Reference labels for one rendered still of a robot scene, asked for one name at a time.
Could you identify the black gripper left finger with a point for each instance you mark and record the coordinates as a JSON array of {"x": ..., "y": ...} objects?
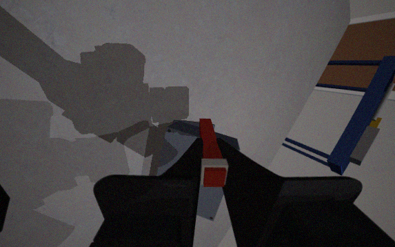
[{"x": 175, "y": 192}]

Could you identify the grey sloped panel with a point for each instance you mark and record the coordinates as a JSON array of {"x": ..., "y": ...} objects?
[{"x": 178, "y": 138}]

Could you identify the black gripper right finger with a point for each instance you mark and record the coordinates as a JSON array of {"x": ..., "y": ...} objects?
[{"x": 255, "y": 196}]

